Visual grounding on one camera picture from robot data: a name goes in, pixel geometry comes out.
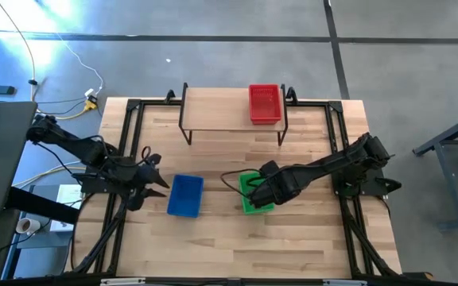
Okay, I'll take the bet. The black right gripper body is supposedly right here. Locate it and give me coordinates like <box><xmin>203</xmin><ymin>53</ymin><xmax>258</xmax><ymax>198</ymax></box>
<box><xmin>259</xmin><ymin>160</ymin><xmax>306</xmax><ymax>207</ymax></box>

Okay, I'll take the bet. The grey desk frame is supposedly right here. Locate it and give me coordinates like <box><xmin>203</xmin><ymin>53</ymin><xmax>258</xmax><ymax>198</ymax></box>
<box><xmin>411</xmin><ymin>106</ymin><xmax>458</xmax><ymax>231</ymax></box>

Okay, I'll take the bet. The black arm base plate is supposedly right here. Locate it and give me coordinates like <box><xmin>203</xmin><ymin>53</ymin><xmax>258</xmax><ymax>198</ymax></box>
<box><xmin>80</xmin><ymin>174</ymin><xmax>134</xmax><ymax>195</ymax></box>
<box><xmin>334</xmin><ymin>170</ymin><xmax>389</xmax><ymax>196</ymax></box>

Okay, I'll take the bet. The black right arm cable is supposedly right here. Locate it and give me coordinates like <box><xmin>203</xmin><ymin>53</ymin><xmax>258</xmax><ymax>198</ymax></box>
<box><xmin>219</xmin><ymin>169</ymin><xmax>264</xmax><ymax>199</ymax></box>

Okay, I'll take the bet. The wooden shelf with black legs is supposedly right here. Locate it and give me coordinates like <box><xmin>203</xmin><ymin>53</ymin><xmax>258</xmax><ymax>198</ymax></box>
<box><xmin>178</xmin><ymin>82</ymin><xmax>289</xmax><ymax>147</ymax></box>

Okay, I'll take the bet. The white paper sheet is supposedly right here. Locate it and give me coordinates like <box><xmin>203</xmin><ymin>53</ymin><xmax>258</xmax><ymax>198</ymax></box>
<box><xmin>56</xmin><ymin>184</ymin><xmax>83</xmax><ymax>232</ymax></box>

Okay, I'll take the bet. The green plastic basket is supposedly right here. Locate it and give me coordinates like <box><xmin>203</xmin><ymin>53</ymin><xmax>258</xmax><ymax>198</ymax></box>
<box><xmin>239</xmin><ymin>171</ymin><xmax>276</xmax><ymax>216</ymax></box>
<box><xmin>239</xmin><ymin>172</ymin><xmax>274</xmax><ymax>214</ymax></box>

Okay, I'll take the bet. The grey desk top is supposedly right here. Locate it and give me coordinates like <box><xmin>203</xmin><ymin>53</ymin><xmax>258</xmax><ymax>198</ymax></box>
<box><xmin>0</xmin><ymin>101</ymin><xmax>39</xmax><ymax>215</ymax></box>

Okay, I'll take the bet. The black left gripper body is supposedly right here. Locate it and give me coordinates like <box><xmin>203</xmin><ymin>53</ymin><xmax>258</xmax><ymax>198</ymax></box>
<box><xmin>127</xmin><ymin>153</ymin><xmax>162</xmax><ymax>211</ymax></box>

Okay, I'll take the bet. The red plastic basket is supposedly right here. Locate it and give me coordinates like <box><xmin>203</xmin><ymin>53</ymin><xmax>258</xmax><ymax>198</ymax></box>
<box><xmin>248</xmin><ymin>83</ymin><xmax>283</xmax><ymax>126</ymax></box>
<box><xmin>249</xmin><ymin>84</ymin><xmax>282</xmax><ymax>122</ymax></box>

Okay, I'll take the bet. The black metal table frame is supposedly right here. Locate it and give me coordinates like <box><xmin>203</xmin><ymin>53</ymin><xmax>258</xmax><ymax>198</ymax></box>
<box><xmin>64</xmin><ymin>90</ymin><xmax>403</xmax><ymax>286</ymax></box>

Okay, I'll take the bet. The black desk leg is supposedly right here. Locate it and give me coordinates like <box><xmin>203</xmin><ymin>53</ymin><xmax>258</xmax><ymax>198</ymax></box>
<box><xmin>4</xmin><ymin>186</ymin><xmax>80</xmax><ymax>226</ymax></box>

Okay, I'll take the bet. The silver metal bracket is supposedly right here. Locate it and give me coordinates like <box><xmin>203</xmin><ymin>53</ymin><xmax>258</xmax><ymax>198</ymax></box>
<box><xmin>100</xmin><ymin>277</ymin><xmax>146</xmax><ymax>286</ymax></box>
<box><xmin>323</xmin><ymin>279</ymin><xmax>367</xmax><ymax>286</ymax></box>

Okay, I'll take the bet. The blue plastic basket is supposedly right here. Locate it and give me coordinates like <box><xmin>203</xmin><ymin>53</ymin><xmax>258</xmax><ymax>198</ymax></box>
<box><xmin>168</xmin><ymin>175</ymin><xmax>204</xmax><ymax>217</ymax></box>
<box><xmin>166</xmin><ymin>173</ymin><xmax>205</xmax><ymax>218</ymax></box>

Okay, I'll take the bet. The cream floor cable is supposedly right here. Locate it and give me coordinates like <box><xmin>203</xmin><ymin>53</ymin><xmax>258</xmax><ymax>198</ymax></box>
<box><xmin>0</xmin><ymin>0</ymin><xmax>39</xmax><ymax>102</ymax></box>

